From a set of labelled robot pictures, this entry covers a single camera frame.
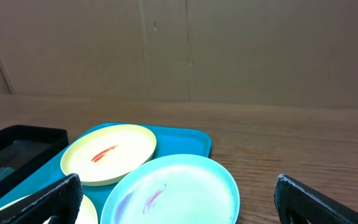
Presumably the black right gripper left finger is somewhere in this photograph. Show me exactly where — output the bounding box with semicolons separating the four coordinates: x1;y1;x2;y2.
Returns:
0;174;83;224

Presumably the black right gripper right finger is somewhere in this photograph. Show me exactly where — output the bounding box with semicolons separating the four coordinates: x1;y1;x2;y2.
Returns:
273;174;358;224

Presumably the yellow plate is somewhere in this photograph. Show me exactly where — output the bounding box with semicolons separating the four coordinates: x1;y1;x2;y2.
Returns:
0;195;98;224
60;124;157;186

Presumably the light blue plate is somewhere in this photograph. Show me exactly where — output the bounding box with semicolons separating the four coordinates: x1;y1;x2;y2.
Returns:
100;154;240;224

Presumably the black rectangular water tray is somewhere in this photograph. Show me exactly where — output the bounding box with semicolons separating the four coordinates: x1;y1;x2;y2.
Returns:
0;124;68;198

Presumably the teal plastic serving tray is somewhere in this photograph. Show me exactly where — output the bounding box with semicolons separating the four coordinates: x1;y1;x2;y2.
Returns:
0;125;212;220

